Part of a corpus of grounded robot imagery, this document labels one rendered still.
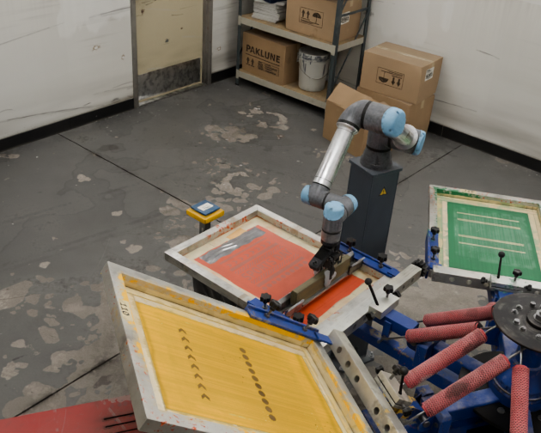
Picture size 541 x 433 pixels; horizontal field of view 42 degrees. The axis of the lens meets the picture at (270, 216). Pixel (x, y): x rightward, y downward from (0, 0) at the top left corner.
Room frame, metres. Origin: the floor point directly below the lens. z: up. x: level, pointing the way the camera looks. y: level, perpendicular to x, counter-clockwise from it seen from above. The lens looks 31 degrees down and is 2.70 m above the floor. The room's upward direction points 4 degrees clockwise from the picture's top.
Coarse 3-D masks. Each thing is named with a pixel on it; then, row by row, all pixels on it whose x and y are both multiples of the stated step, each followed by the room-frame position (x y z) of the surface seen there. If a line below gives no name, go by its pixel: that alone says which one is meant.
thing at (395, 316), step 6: (390, 312) 2.09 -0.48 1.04; (396, 312) 2.10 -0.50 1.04; (384, 318) 2.07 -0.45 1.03; (390, 318) 2.06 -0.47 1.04; (396, 318) 2.06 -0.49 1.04; (402, 318) 2.06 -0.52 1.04; (408, 318) 2.07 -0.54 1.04; (396, 324) 2.04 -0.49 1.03; (402, 324) 2.03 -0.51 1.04; (408, 324) 2.03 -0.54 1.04; (414, 324) 2.03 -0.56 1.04; (396, 330) 2.03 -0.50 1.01; (402, 330) 2.02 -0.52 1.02
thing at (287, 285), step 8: (200, 256) 2.48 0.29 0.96; (224, 256) 2.50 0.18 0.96; (208, 264) 2.43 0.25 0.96; (216, 264) 2.44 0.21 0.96; (224, 272) 2.38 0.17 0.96; (232, 272) 2.38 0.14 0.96; (232, 280) 2.33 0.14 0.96; (240, 280) 2.33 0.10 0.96; (288, 280) 2.36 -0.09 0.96; (296, 280) 2.36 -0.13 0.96; (248, 288) 2.29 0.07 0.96; (256, 288) 2.29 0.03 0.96; (272, 288) 2.30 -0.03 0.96; (280, 288) 2.30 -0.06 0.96; (288, 288) 2.31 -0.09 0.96; (272, 296) 2.24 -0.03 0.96; (280, 296) 2.25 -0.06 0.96; (320, 296) 2.27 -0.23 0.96; (312, 304) 2.21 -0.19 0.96; (320, 304) 2.22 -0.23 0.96; (328, 304) 2.22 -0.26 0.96; (304, 312) 2.16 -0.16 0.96; (312, 312) 2.16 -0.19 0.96; (320, 312) 2.17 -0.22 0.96; (304, 320) 2.11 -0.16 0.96
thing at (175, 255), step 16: (256, 208) 2.86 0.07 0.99; (224, 224) 2.70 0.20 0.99; (240, 224) 2.76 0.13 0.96; (288, 224) 2.74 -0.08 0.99; (192, 240) 2.55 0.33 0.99; (208, 240) 2.59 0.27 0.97; (304, 240) 2.67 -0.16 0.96; (176, 256) 2.42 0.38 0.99; (192, 272) 2.34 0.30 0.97; (208, 272) 2.32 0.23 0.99; (368, 272) 2.45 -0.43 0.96; (224, 288) 2.23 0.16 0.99; (368, 288) 2.30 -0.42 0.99; (240, 304) 2.17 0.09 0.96; (352, 304) 2.19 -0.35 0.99; (336, 320) 2.08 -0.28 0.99
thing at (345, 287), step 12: (252, 228) 2.74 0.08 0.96; (252, 240) 2.64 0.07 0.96; (276, 240) 2.66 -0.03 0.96; (300, 252) 2.58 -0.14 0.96; (300, 276) 2.40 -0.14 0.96; (312, 276) 2.40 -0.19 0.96; (348, 276) 2.42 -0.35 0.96; (336, 288) 2.33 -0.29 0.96; (348, 288) 2.34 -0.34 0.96; (336, 300) 2.25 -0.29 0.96
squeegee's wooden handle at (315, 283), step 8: (344, 256) 2.41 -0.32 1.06; (336, 264) 2.35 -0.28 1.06; (344, 264) 2.38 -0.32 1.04; (320, 272) 2.29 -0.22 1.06; (344, 272) 2.39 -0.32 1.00; (312, 280) 2.23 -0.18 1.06; (320, 280) 2.25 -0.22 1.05; (296, 288) 2.17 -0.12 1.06; (304, 288) 2.18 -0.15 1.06; (312, 288) 2.21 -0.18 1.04; (320, 288) 2.26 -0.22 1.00; (296, 296) 2.14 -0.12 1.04; (304, 296) 2.18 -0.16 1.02
